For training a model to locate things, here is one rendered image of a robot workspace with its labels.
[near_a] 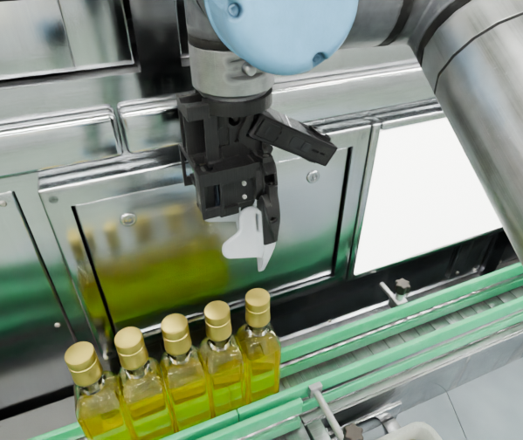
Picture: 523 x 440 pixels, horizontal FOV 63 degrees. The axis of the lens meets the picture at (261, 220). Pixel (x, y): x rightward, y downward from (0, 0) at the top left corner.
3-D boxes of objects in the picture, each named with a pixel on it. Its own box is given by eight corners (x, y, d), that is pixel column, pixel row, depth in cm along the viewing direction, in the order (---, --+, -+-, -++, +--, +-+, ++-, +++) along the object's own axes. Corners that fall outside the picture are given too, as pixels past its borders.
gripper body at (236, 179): (183, 189, 48) (169, 82, 41) (254, 172, 51) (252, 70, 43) (204, 228, 42) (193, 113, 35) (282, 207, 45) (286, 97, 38)
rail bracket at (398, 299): (382, 306, 94) (394, 261, 86) (402, 330, 89) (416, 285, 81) (367, 312, 92) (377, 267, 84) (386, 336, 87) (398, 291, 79)
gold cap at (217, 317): (227, 317, 61) (225, 296, 58) (235, 336, 58) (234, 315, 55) (203, 325, 60) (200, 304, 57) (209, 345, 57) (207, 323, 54)
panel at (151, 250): (497, 223, 100) (558, 79, 80) (507, 230, 98) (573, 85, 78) (99, 348, 73) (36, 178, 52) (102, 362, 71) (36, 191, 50)
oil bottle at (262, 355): (266, 387, 78) (267, 308, 65) (279, 414, 74) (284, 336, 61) (237, 398, 76) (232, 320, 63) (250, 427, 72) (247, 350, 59)
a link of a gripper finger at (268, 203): (251, 234, 49) (243, 161, 45) (264, 230, 49) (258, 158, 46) (267, 251, 45) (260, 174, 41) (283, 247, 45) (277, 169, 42)
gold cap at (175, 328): (188, 330, 59) (184, 309, 56) (194, 350, 56) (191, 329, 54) (161, 338, 58) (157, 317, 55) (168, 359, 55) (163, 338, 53)
